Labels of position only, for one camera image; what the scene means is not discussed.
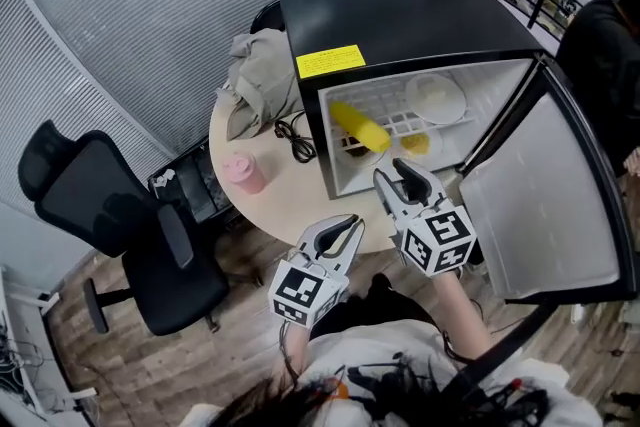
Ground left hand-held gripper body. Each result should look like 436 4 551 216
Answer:
267 247 351 330

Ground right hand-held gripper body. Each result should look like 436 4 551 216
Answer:
394 194 479 278

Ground yellow corn cob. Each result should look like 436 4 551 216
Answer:
329 100 393 156

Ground black mini fridge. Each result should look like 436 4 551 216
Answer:
275 0 637 307

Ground person's right forearm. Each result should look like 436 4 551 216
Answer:
432 270 495 362

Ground person's left forearm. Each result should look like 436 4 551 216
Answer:
285 323 312 379

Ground person's dark trousers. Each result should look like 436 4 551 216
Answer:
308 272 442 342

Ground white round plate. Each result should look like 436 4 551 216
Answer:
404 71 469 126

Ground pink lidded cup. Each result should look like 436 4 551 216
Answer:
221 151 267 195

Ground person's white shirt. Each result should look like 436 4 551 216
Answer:
183 322 604 427

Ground black waste bin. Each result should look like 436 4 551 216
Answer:
146 138 242 225

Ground beige jacket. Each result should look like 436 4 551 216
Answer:
215 28 307 142

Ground black mesh office chair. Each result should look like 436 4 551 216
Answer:
17 119 232 337

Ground black office chair backrest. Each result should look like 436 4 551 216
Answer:
249 0 286 35

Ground white side desk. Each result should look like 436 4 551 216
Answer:
0 263 97 427

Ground black power cable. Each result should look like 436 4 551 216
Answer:
273 110 318 165

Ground tangle of cables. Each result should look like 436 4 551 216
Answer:
0 322 51 419

